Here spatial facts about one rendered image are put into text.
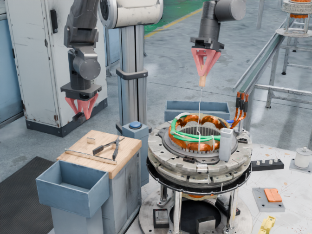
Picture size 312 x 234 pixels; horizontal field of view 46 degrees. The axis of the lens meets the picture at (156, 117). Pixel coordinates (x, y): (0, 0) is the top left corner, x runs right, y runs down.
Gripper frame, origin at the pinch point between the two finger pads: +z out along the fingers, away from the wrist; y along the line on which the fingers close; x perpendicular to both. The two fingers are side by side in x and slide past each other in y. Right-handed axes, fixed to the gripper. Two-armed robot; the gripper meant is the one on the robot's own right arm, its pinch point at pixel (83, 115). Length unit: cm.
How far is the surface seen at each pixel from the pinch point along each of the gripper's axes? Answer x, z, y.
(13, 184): 85, 118, -124
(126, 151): 4.1, 11.9, 12.1
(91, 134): 9.5, 12.0, -3.8
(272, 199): 32, 37, 56
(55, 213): -16.9, 24.0, -0.8
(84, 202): -18.4, 15.2, 10.7
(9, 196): 72, 118, -116
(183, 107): 48, 15, 16
